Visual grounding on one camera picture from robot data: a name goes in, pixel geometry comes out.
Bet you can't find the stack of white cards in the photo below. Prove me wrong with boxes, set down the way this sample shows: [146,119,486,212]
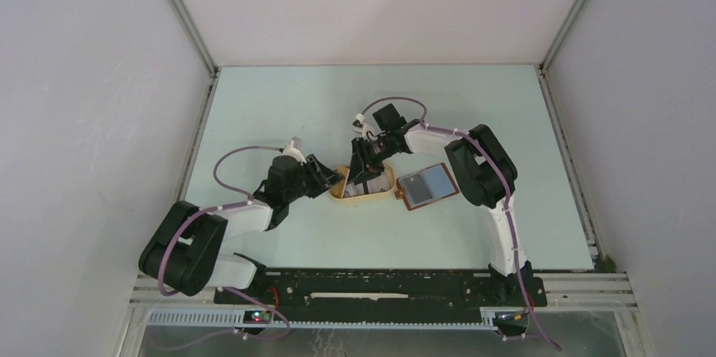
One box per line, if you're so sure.
[342,174,394,198]

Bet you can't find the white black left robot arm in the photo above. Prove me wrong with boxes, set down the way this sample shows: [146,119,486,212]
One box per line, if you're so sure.
[138,138,344,304]

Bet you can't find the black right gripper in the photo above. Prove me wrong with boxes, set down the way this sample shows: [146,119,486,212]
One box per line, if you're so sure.
[344,133,395,187]

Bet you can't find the aluminium frame rail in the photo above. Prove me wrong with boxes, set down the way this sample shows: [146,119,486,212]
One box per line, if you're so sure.
[130,269,637,330]

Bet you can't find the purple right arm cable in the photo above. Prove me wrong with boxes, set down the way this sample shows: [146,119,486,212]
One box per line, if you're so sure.
[352,95,563,353]

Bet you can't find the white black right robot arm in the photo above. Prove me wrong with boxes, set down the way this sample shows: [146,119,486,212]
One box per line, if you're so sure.
[347,97,532,305]

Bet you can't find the beige plastic card tray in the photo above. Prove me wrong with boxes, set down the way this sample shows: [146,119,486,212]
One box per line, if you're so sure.
[328,162,397,205]

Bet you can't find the brown leather card holder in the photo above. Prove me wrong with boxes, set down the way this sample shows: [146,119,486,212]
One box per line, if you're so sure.
[395,163,459,211]

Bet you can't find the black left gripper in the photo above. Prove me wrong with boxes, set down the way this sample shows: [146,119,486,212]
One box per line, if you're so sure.
[285,154,344,203]

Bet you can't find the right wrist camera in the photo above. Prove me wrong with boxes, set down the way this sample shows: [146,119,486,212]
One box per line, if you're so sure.
[352,113,378,141]

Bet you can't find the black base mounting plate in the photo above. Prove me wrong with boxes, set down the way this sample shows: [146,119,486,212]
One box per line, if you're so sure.
[245,268,547,324]

